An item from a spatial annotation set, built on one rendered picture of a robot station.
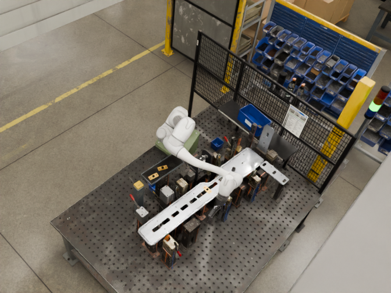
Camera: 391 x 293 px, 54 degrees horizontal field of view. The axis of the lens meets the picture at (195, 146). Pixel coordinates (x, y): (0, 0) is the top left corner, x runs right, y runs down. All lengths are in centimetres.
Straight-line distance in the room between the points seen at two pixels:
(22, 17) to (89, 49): 562
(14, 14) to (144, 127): 439
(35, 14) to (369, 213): 70
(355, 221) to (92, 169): 430
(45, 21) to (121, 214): 282
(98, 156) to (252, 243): 227
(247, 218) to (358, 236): 310
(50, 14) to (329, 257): 69
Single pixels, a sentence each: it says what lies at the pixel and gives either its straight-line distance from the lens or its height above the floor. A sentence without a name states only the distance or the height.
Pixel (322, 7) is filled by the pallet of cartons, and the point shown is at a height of 63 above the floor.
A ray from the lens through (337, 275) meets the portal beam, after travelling 52.
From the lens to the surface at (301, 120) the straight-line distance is 366.
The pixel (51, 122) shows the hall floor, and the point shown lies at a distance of 533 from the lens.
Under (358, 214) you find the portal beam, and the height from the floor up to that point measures 333.
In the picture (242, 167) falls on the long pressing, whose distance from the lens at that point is 358.
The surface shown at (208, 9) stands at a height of 110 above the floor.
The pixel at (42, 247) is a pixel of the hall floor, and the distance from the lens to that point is 430.
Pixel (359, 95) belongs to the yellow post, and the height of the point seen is 189.
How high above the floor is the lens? 376
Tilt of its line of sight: 49 degrees down
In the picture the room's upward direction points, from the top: 9 degrees clockwise
